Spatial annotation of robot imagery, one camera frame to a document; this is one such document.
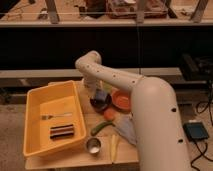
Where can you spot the black box with cables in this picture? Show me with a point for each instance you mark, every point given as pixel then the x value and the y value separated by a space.
pixel 195 131

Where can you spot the silver fork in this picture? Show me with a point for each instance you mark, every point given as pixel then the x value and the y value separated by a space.
pixel 47 117

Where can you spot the striped dark rectangular block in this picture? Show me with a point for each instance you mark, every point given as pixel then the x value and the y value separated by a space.
pixel 62 131

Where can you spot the yellow plastic bin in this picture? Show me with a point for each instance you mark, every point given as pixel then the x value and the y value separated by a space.
pixel 53 119

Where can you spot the green toy cucumber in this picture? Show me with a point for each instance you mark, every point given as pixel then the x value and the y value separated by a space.
pixel 94 131

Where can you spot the orange plate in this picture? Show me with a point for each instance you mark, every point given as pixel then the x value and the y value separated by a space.
pixel 121 100

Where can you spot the orange round toy food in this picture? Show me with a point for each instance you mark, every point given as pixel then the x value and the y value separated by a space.
pixel 109 114

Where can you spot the pale yellow toy corn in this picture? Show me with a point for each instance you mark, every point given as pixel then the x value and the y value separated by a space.
pixel 113 147

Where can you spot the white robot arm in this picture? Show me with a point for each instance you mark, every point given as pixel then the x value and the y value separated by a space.
pixel 160 137

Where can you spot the grey cloth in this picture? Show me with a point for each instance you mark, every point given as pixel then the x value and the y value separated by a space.
pixel 125 128

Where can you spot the blue sponge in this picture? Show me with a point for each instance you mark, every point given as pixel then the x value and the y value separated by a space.
pixel 100 95

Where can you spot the small silver metal cup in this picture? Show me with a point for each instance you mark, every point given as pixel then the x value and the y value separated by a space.
pixel 93 146

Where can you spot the dark purple bowl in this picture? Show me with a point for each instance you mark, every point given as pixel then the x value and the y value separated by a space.
pixel 100 106

